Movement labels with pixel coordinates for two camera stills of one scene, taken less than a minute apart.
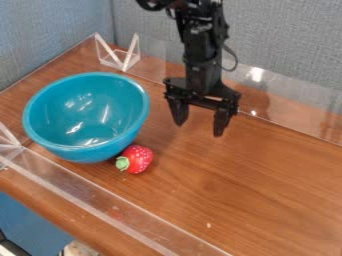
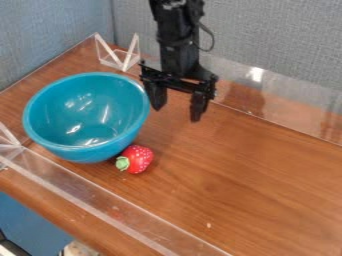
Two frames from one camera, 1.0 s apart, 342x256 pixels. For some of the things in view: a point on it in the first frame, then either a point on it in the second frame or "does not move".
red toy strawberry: x=135 y=160 does not move
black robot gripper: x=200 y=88 -> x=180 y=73
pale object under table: x=77 y=248 does not move
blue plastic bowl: x=84 y=116 does not move
